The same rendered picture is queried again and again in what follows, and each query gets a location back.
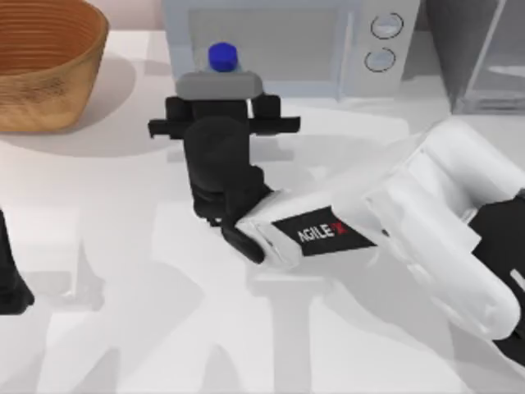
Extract pale microwave oven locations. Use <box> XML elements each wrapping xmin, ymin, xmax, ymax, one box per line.
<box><xmin>161</xmin><ymin>0</ymin><xmax>420</xmax><ymax>104</ymax></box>

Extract round microwave knob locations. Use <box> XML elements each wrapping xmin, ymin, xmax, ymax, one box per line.
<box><xmin>363</xmin><ymin>45</ymin><xmax>398</xmax><ymax>74</ymax></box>
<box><xmin>369</xmin><ymin>11</ymin><xmax>405</xmax><ymax>40</ymax></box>

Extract brown woven basket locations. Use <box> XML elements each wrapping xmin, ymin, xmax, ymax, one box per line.
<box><xmin>0</xmin><ymin>0</ymin><xmax>111</xmax><ymax>133</ymax></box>

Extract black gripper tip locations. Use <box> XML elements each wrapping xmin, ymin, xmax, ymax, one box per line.
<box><xmin>0</xmin><ymin>208</ymin><xmax>36</xmax><ymax>317</ymax></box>

